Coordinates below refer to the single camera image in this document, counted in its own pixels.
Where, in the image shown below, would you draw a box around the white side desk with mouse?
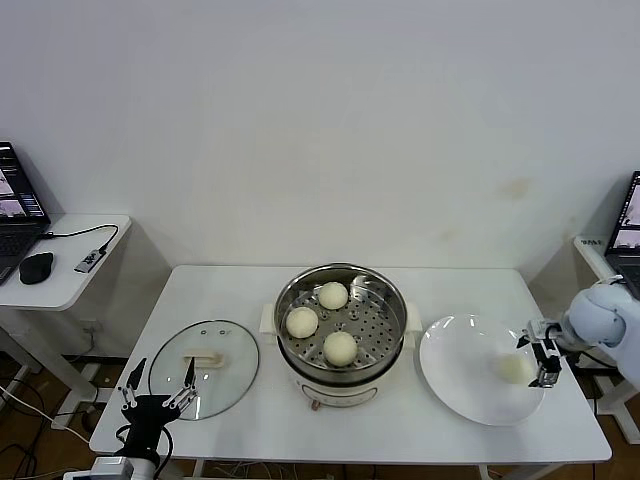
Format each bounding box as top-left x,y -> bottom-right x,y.
0,214 -> 133,416

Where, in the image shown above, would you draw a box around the white steamed baozi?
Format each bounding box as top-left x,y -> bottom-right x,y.
322,331 -> 359,368
489,353 -> 535,386
285,306 -> 320,340
318,282 -> 350,310

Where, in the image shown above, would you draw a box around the black computer mouse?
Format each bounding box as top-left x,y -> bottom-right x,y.
18,252 -> 55,286

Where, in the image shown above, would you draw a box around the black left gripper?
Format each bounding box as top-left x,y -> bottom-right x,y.
117,355 -> 199,459

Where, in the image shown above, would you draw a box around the white electric cooker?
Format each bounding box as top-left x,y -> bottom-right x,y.
258,301 -> 424,412

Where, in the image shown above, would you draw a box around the white floor cable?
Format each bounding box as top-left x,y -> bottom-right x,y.
0,384 -> 91,446

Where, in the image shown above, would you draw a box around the tangled white cables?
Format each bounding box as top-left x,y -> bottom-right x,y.
207,462 -> 301,480

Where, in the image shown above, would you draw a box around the grey usb hub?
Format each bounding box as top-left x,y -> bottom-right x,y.
74,245 -> 109,274

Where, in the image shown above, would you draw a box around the steel perforated steamer basket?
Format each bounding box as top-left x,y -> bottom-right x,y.
273,263 -> 407,389

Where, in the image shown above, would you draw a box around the black laptop with white cable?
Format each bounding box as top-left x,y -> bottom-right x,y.
603,171 -> 640,301

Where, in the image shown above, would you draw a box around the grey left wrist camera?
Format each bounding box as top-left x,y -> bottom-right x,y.
91,455 -> 137,480

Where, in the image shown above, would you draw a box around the black usb hub cable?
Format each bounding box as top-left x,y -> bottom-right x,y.
40,224 -> 120,254

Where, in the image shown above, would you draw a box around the glass lid with cream handle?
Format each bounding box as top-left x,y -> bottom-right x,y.
148,319 -> 261,421

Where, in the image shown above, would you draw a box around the black floor cable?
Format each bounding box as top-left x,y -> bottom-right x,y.
0,377 -> 99,419

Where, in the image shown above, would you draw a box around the black laptop beside mouse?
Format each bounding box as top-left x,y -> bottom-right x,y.
0,141 -> 52,286

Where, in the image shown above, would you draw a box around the white side desk with label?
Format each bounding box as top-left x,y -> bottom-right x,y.
572,234 -> 640,444

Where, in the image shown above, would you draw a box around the white round plate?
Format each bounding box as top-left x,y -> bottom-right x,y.
418,313 -> 546,427

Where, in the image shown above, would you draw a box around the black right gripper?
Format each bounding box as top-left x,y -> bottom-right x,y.
516,322 -> 565,391

